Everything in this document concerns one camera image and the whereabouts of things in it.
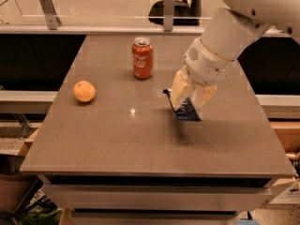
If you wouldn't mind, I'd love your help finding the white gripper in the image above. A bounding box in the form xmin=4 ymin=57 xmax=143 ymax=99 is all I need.
xmin=170 ymin=37 xmax=233 ymax=112

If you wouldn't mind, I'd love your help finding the blue rxbar blueberry bar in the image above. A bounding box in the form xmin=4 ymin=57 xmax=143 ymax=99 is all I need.
xmin=172 ymin=98 xmax=202 ymax=122

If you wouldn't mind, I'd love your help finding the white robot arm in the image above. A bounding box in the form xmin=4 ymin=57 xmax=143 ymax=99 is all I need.
xmin=170 ymin=0 xmax=300 ymax=111

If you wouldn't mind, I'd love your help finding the red coca-cola can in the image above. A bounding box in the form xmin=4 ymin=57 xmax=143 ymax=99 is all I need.
xmin=132 ymin=37 xmax=153 ymax=80

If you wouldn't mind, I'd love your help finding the black office chair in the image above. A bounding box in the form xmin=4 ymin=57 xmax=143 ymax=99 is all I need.
xmin=147 ymin=0 xmax=207 ymax=26

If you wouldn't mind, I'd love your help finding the orange fruit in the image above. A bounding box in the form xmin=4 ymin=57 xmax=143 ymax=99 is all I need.
xmin=73 ymin=81 xmax=96 ymax=102

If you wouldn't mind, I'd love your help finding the grey table drawer cabinet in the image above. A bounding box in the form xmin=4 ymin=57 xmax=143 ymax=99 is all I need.
xmin=42 ymin=184 xmax=271 ymax=225

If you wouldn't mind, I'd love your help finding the green bag on floor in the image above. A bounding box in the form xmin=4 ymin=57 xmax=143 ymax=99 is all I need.
xmin=20 ymin=196 xmax=62 ymax=225

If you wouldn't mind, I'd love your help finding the middle metal railing bracket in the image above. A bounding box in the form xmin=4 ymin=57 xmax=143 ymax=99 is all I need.
xmin=163 ymin=0 xmax=175 ymax=32

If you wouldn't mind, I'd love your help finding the metal railing bracket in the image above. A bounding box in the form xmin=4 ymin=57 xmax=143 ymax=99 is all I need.
xmin=38 ymin=0 xmax=61 ymax=30
xmin=163 ymin=0 xmax=175 ymax=32

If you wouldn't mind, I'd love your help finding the left metal railing bracket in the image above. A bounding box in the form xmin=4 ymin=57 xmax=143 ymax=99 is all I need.
xmin=38 ymin=0 xmax=61 ymax=30

